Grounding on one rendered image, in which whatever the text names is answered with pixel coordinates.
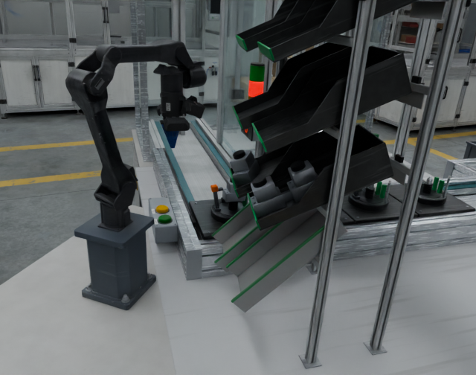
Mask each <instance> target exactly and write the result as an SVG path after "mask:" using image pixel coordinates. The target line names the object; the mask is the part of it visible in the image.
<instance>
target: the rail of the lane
mask: <svg viewBox="0 0 476 375"><path fill-rule="evenodd" d="M152 153H153V154H152V159H153V170H154V173H155V177H156V180H157V183H158V187H159V190H160V193H161V197H169V200H170V204H171V206H172V209H173V213H174V215H175V218H176V222H177V225H178V241H177V242H175V243H176V248H177V250H178V255H179V257H180V261H181V265H182V268H183V270H184V275H185V277H186V280H187V281H189V280H195V279H201V278H202V246H201V244H200V242H199V238H198V237H197V234H196V231H195V229H194V228H195V227H196V221H195V219H194V216H193V214H190V216H189V213H188V212H187V209H186V206H185V204H184V201H183V199H182V197H181V194H180V191H179V188H178V186H177V184H176V181H175V179H174V176H173V173H172V171H171V169H170V166H169V163H168V161H167V158H166V156H165V154H164V151H163V148H158V150H157V148H153V149H152Z"/></svg>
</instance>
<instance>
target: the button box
mask: <svg viewBox="0 0 476 375"><path fill-rule="evenodd" d="M148 201H149V216H150V217H153V218H154V220H155V223H154V224H153V225H152V231H153V235H154V238H155V243H170V242H177V241H178V225H177V222H176V218H175V215H174V213H173V209H172V206H171V204H170V200H169V197H159V198H149V199H148ZM159 205H166V206H167V207H168V212H166V213H159V212H157V211H156V207H157V206H159ZM161 215H170V216H171V218H172V220H171V222H169V223H161V222H159V221H158V218H159V217H160V216H161Z"/></svg>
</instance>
